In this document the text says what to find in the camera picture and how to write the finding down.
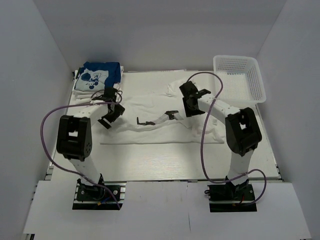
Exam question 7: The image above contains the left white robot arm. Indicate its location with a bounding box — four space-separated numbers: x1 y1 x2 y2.
56 87 125 200

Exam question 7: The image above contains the white plastic basket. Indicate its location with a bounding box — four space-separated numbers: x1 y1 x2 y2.
213 55 267 108

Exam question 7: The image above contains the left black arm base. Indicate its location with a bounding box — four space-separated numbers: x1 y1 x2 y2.
72 183 126 211

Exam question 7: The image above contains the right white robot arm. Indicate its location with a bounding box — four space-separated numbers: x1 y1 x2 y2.
179 81 262 200

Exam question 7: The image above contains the white t shirt robot print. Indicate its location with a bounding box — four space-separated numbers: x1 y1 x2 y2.
100 78 225 145

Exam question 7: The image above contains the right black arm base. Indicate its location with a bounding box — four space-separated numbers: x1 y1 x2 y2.
204 184 257 213

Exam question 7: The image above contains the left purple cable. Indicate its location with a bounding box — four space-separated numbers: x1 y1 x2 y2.
40 88 125 210

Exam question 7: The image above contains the blue white t shirt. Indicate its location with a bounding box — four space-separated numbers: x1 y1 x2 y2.
73 61 124 93

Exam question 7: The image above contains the folded white t shirt stack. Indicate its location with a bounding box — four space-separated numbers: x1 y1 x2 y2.
72 70 122 102

